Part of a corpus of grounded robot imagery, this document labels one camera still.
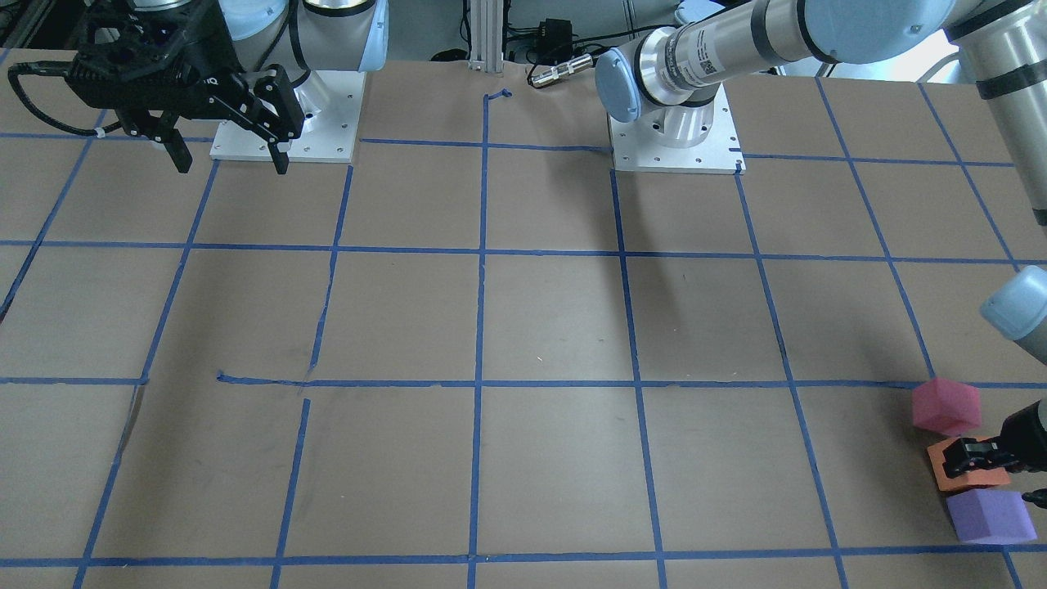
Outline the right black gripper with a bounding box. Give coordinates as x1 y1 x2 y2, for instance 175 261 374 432
65 1 304 175

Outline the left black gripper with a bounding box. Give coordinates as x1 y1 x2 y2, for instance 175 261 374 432
942 399 1047 506

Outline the orange foam block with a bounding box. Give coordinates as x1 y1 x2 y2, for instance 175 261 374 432
927 437 1011 493

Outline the red foam block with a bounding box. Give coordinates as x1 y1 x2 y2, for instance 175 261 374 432
911 377 982 437

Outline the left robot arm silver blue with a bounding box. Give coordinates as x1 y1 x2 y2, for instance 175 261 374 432
595 1 1045 479

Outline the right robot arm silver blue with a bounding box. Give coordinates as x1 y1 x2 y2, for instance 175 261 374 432
62 1 389 174

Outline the purple foam block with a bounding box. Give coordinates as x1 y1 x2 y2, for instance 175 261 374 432
946 489 1037 546

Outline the silver metal connector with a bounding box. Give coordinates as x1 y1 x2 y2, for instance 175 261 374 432
528 53 595 89

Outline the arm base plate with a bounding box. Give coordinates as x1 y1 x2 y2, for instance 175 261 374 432
607 83 747 175
209 70 367 164

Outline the aluminium frame post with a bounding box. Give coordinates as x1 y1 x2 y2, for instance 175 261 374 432
466 0 506 77

